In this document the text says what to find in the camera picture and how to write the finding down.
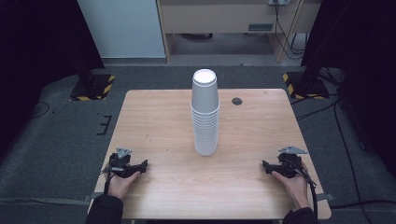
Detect beige wooden desk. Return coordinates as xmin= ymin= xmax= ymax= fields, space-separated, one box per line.
xmin=156 ymin=0 xmax=322 ymax=63

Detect white cabinet panel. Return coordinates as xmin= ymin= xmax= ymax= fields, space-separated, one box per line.
xmin=77 ymin=0 xmax=167 ymax=60

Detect hand-held gripper cable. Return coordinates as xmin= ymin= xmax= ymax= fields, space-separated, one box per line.
xmin=103 ymin=169 xmax=114 ymax=196
xmin=290 ymin=159 xmax=319 ymax=218

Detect black hanging cables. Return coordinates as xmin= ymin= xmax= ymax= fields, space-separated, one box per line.
xmin=273 ymin=0 xmax=308 ymax=61

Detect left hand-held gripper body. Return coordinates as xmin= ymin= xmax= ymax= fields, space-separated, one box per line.
xmin=100 ymin=147 xmax=140 ymax=179

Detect stack of white paper cups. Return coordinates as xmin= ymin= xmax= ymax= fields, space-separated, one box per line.
xmin=191 ymin=68 xmax=220 ymax=157

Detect black yellow-striped stand base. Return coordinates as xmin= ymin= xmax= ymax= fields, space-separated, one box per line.
xmin=69 ymin=72 xmax=117 ymax=102
xmin=282 ymin=71 xmax=331 ymax=101

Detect person's left hand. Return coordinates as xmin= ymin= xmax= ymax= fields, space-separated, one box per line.
xmin=105 ymin=170 xmax=142 ymax=201

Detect thin black floor cable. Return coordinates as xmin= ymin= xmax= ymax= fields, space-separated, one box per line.
xmin=30 ymin=101 xmax=51 ymax=119

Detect right hand-held gripper cable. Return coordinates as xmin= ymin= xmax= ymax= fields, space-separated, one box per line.
xmin=290 ymin=159 xmax=319 ymax=218

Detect person's right hand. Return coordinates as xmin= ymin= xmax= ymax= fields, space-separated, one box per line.
xmin=271 ymin=161 xmax=313 ymax=212

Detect black curtain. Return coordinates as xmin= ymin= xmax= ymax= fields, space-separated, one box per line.
xmin=0 ymin=0 xmax=106 ymax=157
xmin=301 ymin=0 xmax=396 ymax=178

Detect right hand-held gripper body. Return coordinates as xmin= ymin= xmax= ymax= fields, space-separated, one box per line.
xmin=277 ymin=145 xmax=309 ymax=179

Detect left hand-held gripper cable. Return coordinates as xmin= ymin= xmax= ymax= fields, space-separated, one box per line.
xmin=103 ymin=169 xmax=114 ymax=196

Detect black metal stand pole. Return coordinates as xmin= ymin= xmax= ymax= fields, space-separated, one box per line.
xmin=301 ymin=0 xmax=356 ymax=82

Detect long black floor cable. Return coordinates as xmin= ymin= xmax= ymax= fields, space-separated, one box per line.
xmin=290 ymin=92 xmax=396 ymax=224

